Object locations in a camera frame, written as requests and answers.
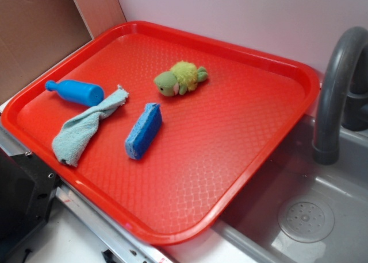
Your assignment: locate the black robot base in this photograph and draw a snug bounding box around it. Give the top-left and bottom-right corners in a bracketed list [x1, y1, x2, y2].
[1, 150, 59, 262]

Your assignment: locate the red plastic tray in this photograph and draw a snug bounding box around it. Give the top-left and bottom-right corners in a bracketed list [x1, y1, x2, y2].
[1, 21, 320, 246]

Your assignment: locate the blue sponge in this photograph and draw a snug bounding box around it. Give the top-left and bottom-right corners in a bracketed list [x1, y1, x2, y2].
[124, 103, 162, 160]

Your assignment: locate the green plush turtle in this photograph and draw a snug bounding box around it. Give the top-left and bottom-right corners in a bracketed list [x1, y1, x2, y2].
[154, 61, 208, 97]

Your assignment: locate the blue plastic bottle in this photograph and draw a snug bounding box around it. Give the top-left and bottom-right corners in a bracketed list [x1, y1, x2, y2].
[45, 80, 105, 107]

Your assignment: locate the light blue cloth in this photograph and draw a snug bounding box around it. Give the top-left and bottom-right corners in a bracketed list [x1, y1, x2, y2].
[52, 85, 129, 167]

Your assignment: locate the grey faucet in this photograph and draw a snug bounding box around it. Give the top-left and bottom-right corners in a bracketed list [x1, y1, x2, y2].
[312, 26, 367, 165]

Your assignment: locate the grey toy sink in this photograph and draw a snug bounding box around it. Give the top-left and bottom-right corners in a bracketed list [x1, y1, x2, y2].
[213, 117, 367, 262]

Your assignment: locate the sink drain cover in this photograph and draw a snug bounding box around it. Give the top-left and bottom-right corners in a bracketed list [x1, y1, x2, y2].
[278, 195, 335, 243]

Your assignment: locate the brown cardboard panel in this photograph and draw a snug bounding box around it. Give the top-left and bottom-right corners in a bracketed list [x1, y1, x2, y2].
[1, 0, 126, 103]

